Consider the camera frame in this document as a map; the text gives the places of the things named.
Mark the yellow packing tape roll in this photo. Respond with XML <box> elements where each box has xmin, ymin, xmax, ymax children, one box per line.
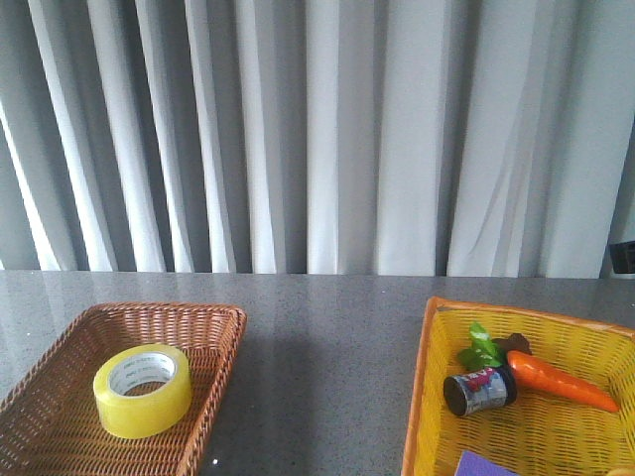
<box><xmin>92</xmin><ymin>344</ymin><xmax>192</xmax><ymax>439</ymax></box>

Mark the grey white pleated curtain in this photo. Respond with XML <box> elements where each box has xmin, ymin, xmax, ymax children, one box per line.
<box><xmin>1</xmin><ymin>1</ymin><xmax>634</xmax><ymax>278</ymax></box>

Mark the green toy leafy vegetable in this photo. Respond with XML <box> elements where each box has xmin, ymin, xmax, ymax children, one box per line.
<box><xmin>456</xmin><ymin>321</ymin><xmax>506</xmax><ymax>372</ymax></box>

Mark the small labelled black-lid jar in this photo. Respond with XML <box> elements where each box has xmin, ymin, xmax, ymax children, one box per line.
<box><xmin>443</xmin><ymin>366</ymin><xmax>518</xmax><ymax>417</ymax></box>

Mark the brown toy animal figure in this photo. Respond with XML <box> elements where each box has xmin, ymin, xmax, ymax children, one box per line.
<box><xmin>493</xmin><ymin>333</ymin><xmax>533</xmax><ymax>355</ymax></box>

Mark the orange toy carrot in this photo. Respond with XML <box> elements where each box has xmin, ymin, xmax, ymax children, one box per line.
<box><xmin>506</xmin><ymin>350</ymin><xmax>620</xmax><ymax>413</ymax></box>

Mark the purple flat item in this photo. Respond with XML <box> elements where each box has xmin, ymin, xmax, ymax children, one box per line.
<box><xmin>453</xmin><ymin>450</ymin><xmax>517</xmax><ymax>476</ymax></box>

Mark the yellow orange plastic basket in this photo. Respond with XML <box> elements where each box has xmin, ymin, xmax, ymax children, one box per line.
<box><xmin>402</xmin><ymin>297</ymin><xmax>634</xmax><ymax>475</ymax></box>

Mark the brown wicker basket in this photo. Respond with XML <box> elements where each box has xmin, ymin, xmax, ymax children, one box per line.
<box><xmin>1</xmin><ymin>302</ymin><xmax>247</xmax><ymax>475</ymax></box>

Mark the orange round item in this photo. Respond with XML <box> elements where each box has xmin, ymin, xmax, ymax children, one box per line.
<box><xmin>606</xmin><ymin>466</ymin><xmax>635</xmax><ymax>476</ymax></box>

